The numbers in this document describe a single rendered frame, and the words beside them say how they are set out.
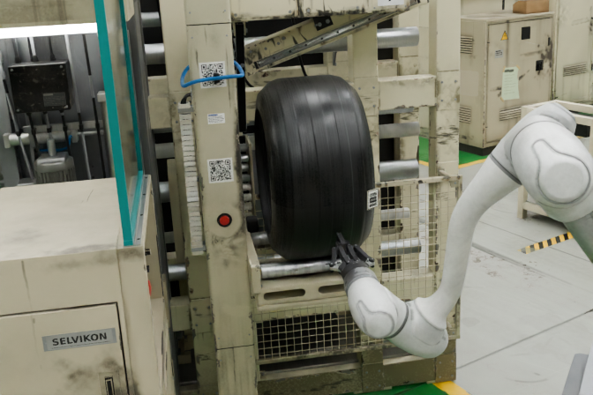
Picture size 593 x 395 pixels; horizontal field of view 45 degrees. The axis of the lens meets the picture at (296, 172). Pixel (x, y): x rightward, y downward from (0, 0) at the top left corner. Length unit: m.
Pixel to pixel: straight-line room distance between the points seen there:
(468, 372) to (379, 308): 1.76
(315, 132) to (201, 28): 0.44
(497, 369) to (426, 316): 1.69
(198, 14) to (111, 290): 0.89
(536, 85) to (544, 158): 5.84
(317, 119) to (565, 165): 0.85
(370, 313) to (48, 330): 0.72
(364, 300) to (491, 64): 5.17
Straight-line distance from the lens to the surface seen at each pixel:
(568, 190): 1.46
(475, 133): 6.93
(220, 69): 2.14
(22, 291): 1.60
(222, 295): 2.34
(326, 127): 2.06
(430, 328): 1.85
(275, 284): 2.26
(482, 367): 3.52
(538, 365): 3.58
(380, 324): 1.75
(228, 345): 2.42
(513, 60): 7.00
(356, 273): 1.88
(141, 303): 1.58
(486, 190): 1.69
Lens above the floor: 1.81
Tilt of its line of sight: 16 degrees down
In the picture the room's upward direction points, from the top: 3 degrees counter-clockwise
